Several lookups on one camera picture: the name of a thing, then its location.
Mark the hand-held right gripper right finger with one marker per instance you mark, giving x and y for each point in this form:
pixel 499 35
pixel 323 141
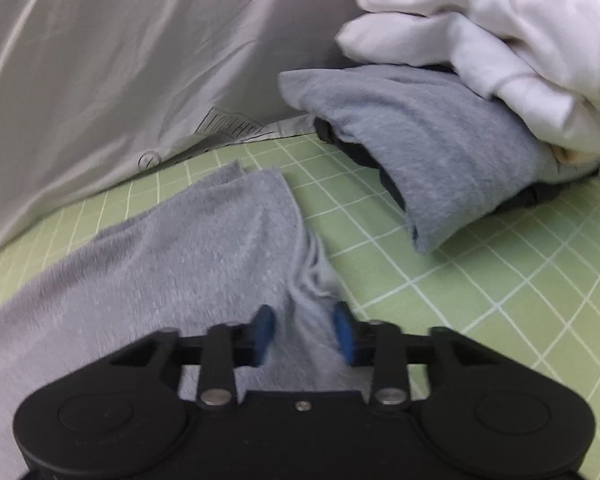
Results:
pixel 344 332

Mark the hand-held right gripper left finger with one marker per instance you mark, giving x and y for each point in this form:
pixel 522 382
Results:
pixel 264 335

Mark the dark garment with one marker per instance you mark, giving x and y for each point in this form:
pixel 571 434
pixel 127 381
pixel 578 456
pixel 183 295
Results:
pixel 360 152

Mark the grey pants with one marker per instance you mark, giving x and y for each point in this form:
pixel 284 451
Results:
pixel 180 260

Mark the white garment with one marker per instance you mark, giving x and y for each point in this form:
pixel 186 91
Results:
pixel 480 45

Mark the grey printed cloth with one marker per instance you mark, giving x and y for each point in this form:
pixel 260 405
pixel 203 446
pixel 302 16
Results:
pixel 130 60

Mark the blue-grey folded garment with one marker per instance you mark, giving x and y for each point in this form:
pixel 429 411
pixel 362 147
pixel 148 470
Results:
pixel 430 150

